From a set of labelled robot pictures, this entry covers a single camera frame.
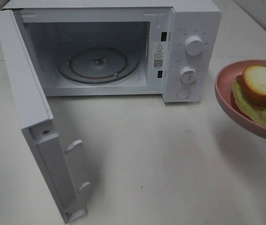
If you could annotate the round white door button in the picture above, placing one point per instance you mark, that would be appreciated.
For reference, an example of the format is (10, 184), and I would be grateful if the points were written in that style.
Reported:
(183, 93)

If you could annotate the white timer knob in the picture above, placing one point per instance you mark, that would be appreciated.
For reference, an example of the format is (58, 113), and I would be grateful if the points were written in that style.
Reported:
(187, 74)

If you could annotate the pink round plate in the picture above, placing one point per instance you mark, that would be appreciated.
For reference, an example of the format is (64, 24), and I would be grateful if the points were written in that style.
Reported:
(223, 92)

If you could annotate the white microwave door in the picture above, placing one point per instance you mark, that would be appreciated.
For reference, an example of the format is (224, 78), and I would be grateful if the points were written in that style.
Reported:
(35, 116)

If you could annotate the sandwich with lettuce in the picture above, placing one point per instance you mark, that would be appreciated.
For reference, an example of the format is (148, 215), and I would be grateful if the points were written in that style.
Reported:
(249, 92)

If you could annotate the glass microwave turntable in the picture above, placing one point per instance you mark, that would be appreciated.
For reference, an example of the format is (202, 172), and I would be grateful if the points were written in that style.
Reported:
(98, 61)

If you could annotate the white warning label sticker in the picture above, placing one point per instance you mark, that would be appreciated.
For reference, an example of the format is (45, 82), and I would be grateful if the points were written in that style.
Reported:
(159, 50)

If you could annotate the white microwave oven body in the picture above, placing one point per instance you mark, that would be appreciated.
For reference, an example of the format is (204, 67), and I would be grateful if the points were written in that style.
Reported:
(52, 22)

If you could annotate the upper white power knob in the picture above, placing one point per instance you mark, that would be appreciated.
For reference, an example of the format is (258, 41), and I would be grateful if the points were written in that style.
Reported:
(194, 45)

